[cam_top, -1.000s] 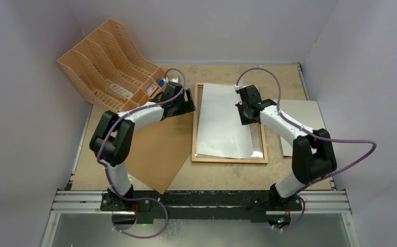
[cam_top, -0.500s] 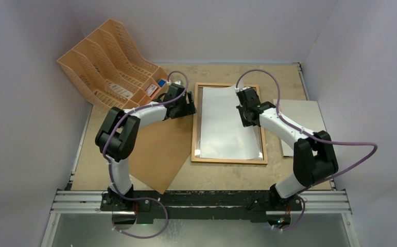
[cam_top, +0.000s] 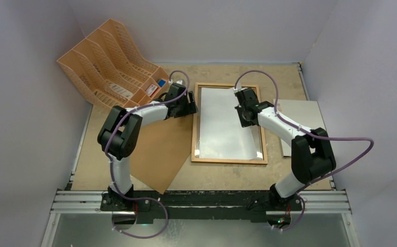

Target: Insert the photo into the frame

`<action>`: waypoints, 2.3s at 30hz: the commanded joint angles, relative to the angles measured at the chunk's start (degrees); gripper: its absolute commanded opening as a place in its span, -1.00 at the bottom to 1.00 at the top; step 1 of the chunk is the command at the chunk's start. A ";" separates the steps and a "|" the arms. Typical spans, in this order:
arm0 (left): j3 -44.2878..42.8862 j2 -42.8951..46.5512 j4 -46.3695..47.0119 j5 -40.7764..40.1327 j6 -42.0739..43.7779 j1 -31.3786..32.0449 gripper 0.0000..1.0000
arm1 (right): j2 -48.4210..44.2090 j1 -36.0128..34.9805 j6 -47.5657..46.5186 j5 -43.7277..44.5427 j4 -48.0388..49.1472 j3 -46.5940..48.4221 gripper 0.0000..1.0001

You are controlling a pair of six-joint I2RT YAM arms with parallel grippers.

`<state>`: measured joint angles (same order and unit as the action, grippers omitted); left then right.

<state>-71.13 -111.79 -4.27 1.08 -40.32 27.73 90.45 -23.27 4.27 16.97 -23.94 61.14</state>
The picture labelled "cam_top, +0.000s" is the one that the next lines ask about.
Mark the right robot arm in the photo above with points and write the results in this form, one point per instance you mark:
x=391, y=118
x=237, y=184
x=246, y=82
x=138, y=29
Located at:
x=311, y=153

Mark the red white small box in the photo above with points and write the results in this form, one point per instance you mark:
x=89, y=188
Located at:
x=152, y=89

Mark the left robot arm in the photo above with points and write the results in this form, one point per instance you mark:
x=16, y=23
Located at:
x=119, y=134

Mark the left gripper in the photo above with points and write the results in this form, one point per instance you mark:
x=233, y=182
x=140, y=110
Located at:
x=192, y=108

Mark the brown backing board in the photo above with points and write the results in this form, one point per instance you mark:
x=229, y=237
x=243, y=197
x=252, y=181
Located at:
x=162, y=149

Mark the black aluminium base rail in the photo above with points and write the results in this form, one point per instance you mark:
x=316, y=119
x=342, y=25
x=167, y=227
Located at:
x=252, y=205

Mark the brown wooden picture frame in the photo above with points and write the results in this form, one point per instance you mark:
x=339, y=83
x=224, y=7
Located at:
x=258, y=134

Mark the white panel sheet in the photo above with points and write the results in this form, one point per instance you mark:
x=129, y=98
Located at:
x=292, y=116

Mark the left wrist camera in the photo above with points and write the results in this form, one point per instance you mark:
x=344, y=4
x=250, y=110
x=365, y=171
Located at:
x=178, y=83

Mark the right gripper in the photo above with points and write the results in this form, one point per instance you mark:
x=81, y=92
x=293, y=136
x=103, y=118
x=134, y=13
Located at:
x=242, y=111

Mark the orange plastic file organizer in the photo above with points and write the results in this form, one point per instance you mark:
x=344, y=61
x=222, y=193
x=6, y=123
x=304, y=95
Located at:
x=108, y=69

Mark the blue small box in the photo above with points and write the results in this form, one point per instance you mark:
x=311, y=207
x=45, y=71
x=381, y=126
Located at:
x=161, y=82

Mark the plant window photo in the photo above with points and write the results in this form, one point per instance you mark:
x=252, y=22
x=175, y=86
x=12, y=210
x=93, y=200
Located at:
x=221, y=135

